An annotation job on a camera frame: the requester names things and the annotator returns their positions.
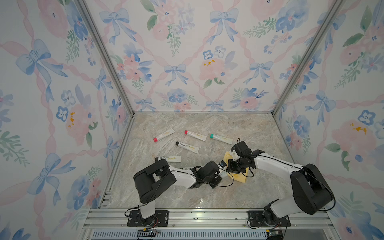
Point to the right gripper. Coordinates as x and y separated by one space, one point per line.
230 169

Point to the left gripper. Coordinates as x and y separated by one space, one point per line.
217 180

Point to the yellow cleaning cloth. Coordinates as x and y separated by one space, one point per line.
237 177

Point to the toothpaste tube near left arm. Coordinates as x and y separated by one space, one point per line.
170 159

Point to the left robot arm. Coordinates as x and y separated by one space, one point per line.
155 179

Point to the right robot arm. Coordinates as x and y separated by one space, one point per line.
311 193

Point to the black cap toothpaste tube centre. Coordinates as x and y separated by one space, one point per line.
188 147

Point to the pink cap toothpaste tube centre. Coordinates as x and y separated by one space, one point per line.
196 135

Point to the pink cap toothpaste tube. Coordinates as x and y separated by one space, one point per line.
196 135
163 135

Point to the pink cap toothpaste tube left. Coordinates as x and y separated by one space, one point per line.
163 135

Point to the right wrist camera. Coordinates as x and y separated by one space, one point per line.
241 149

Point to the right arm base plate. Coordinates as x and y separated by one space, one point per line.
259 218

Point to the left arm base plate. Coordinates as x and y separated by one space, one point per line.
159 219

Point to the aluminium front rail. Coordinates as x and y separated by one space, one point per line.
205 224

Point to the right aluminium frame post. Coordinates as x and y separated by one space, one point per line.
329 18

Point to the aluminium frame post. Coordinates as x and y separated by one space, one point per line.
94 32
329 18

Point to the left aluminium frame post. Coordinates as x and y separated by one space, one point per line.
94 32

